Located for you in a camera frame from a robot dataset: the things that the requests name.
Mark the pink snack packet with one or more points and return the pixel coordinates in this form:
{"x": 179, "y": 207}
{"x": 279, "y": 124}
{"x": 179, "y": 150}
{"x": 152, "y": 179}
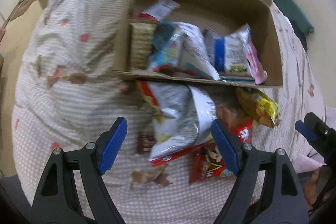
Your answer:
{"x": 256, "y": 69}

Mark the dark green pillow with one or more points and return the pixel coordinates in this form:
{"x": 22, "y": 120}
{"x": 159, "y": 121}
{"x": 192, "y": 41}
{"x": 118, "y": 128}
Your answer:
{"x": 301, "y": 25}

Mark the red white popcorn snack bag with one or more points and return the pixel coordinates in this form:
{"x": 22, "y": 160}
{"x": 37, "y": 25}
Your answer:
{"x": 182, "y": 119}

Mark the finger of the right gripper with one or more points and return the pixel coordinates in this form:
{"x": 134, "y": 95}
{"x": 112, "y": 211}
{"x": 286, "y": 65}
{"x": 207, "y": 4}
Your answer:
{"x": 320, "y": 136}

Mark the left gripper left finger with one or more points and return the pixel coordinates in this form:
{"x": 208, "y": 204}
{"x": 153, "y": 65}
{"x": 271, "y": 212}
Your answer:
{"x": 71, "y": 188}

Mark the checkered strawberry bed quilt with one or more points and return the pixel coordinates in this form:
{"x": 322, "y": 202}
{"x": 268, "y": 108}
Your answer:
{"x": 67, "y": 95}

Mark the light blue white snack bag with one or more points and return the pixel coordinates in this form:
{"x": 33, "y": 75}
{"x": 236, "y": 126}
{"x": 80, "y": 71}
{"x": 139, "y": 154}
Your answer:
{"x": 180, "y": 47}

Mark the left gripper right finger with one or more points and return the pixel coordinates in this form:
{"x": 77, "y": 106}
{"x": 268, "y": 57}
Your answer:
{"x": 266, "y": 190}

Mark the red cartoon snack bag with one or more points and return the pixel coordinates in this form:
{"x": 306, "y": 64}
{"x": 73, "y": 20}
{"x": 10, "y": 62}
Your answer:
{"x": 208, "y": 162}

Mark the silver red snack bar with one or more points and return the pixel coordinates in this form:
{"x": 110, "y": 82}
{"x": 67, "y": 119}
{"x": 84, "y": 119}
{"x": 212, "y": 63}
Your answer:
{"x": 159, "y": 10}

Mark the brown cardboard box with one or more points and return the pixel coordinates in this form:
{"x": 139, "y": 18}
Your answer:
{"x": 223, "y": 17}

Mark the yellow snack bag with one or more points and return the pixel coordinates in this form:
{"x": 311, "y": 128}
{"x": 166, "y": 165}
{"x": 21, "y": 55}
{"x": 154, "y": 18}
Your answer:
{"x": 259, "y": 106}

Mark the dark blue snack bag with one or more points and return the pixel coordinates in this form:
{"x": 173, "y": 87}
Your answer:
{"x": 227, "y": 54}

